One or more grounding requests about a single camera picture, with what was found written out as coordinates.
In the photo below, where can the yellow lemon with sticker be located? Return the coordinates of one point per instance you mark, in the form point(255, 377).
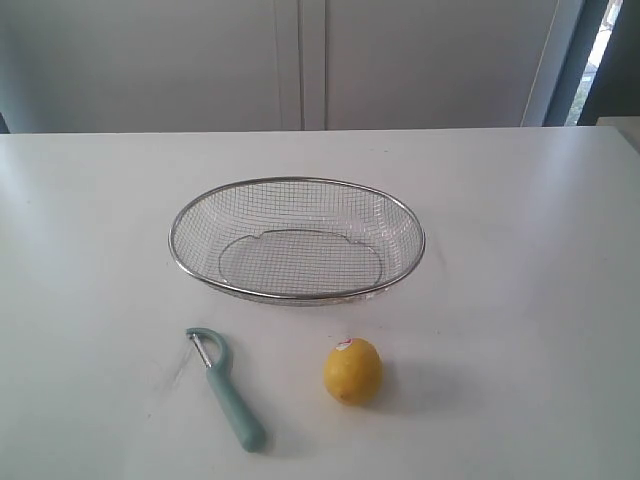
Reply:
point(353, 372)

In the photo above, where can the teal handled vegetable peeler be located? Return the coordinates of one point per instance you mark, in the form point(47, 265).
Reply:
point(248, 430)

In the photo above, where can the oval metal mesh basket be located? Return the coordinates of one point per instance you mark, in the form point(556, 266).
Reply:
point(297, 240)

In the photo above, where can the window strip at right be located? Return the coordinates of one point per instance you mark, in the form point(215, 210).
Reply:
point(597, 49)

